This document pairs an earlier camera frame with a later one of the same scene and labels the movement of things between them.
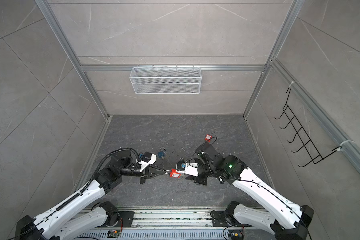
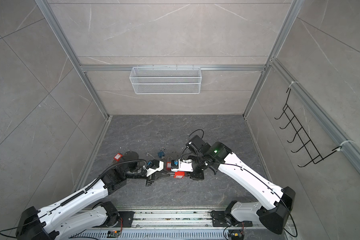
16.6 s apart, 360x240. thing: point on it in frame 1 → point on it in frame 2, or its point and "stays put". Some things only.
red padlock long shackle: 174,174 → 169,164
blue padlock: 161,153 stays put
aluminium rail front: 176,224 stays put
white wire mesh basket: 165,80 stays put
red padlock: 208,137 → 179,174
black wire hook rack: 311,154 stays put
